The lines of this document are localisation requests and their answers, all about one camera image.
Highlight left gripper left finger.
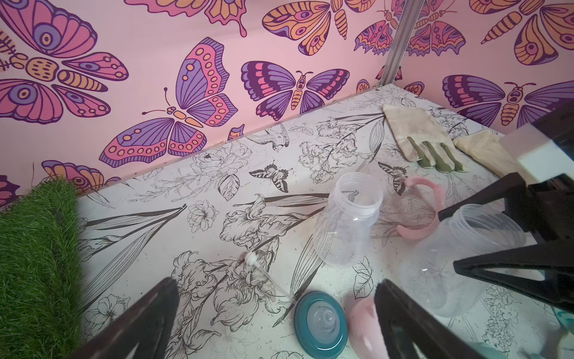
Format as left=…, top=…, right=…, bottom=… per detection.
left=70, top=278, right=179, bottom=358

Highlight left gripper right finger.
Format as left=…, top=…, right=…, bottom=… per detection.
left=375, top=279, right=481, bottom=358

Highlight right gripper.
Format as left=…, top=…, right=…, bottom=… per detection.
left=438, top=101, right=573, bottom=313

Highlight clear baby bottle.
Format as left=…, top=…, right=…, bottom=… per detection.
left=398, top=203, right=528, bottom=319
left=312, top=172, right=384, bottom=268

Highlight pink bottle handle ring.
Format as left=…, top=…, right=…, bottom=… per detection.
left=396, top=176, right=448, bottom=241

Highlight pink bottle cap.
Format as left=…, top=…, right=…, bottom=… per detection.
left=346, top=296, right=390, bottom=359

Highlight teal nipple collar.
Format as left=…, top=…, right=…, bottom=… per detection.
left=294, top=291, right=348, bottom=359

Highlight mint bottle cap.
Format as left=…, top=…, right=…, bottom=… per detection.
left=469, top=308, right=573, bottom=358

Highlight green artificial grass mat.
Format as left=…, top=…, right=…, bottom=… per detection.
left=1, top=179, right=82, bottom=358

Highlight white straw piece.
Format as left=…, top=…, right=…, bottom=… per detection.
left=244, top=251, right=296, bottom=304

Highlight beige glove green fingers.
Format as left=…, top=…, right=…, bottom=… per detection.
left=383, top=104, right=468, bottom=174

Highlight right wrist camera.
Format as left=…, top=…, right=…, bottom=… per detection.
left=499, top=124, right=573, bottom=185

